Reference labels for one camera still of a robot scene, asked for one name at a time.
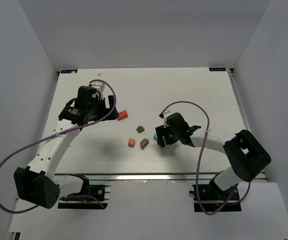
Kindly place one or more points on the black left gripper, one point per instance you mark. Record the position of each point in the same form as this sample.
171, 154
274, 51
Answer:
106, 109

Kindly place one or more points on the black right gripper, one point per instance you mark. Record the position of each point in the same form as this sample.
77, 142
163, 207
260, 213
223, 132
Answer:
162, 135

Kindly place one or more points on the green rectangular wood block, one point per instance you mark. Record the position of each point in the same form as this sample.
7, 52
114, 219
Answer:
155, 136

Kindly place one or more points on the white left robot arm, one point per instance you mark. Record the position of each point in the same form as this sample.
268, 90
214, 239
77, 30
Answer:
37, 182

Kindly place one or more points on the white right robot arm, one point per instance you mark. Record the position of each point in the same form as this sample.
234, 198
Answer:
226, 178

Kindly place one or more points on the brown wood block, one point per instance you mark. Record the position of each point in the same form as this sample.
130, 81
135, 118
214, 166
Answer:
144, 142

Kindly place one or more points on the olive roof wood block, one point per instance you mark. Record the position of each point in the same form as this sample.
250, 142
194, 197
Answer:
140, 129

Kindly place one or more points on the salmon cube wood block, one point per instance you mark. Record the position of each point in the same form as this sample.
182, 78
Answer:
131, 142

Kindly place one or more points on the blue label left corner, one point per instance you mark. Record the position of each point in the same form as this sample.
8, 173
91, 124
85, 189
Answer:
68, 71

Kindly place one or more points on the blue label corner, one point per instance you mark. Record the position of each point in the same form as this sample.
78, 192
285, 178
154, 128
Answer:
217, 69
68, 71

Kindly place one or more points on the blue label right corner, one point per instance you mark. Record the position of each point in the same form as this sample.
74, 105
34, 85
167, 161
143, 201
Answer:
217, 69

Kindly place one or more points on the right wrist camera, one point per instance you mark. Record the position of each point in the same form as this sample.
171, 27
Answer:
164, 116

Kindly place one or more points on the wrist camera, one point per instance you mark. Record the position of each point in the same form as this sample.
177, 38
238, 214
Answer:
98, 85
164, 116

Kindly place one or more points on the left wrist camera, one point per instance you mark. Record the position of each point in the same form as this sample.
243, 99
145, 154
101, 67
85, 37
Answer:
98, 85

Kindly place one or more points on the aluminium table edge rail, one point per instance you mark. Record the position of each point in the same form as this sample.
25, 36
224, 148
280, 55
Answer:
153, 176

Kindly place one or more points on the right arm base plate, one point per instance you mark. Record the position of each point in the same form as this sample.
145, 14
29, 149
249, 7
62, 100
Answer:
212, 200

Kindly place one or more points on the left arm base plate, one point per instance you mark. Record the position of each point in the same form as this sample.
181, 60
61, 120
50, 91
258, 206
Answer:
95, 197

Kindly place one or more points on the right side aluminium rail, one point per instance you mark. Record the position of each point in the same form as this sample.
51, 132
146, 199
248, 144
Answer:
241, 105

